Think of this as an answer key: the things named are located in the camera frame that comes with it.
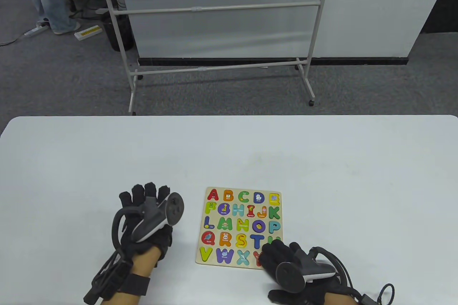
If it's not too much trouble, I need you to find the black left wrist strap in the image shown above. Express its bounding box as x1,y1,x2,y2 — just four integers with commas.
122,274,151,296

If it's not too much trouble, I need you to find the person's left hand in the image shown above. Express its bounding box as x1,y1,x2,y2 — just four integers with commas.
119,183,173,261

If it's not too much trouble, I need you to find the wooden alphabet puzzle board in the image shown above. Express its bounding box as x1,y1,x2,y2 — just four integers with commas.
195,187,284,270

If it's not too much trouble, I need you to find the white power strip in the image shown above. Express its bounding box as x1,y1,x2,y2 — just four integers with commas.
23,21,49,37

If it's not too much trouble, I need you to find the person's right hand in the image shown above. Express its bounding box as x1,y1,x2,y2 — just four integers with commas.
258,240,344,305

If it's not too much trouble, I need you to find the black waste bin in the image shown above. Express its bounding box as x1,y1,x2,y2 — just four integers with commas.
102,15,135,51

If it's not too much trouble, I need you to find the grey black left hand controller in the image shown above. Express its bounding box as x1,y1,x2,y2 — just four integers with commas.
132,192,185,243

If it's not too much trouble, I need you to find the person's left forearm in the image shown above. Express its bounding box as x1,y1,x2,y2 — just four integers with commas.
102,246,161,305

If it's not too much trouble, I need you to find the person's right forearm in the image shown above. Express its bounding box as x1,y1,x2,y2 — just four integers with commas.
324,292,358,305

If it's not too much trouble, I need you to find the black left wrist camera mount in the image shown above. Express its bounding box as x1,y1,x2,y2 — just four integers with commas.
83,251,133,305

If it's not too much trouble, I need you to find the grey black hand controller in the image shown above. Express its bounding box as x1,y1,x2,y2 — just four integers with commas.
276,248,337,292
132,192,185,243

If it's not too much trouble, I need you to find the group of colourful letter blocks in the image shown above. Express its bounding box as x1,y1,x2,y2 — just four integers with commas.
200,189,282,266

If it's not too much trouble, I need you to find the black left glove cable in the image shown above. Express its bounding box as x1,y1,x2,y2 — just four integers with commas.
112,208,143,252

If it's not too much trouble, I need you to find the white floor cable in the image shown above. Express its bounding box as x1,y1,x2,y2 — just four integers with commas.
0,31,25,46

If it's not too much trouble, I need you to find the black right glove cable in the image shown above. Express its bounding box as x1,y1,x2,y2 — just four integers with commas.
310,247,395,305

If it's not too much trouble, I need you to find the white and yellow box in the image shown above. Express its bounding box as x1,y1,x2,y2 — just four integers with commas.
74,25,102,41

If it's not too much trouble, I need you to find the black glove cable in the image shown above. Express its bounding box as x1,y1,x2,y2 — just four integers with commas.
310,247,395,305
112,208,143,252

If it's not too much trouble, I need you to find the grey black right hand controller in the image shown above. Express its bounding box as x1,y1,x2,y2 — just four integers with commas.
276,248,337,292

